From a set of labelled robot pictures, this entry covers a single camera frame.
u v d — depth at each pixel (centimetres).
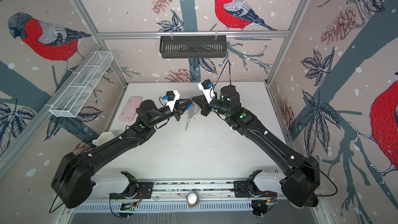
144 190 73
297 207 68
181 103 69
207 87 58
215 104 61
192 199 63
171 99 59
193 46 107
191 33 91
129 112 101
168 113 63
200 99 63
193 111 76
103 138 82
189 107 70
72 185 40
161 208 70
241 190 73
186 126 78
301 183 37
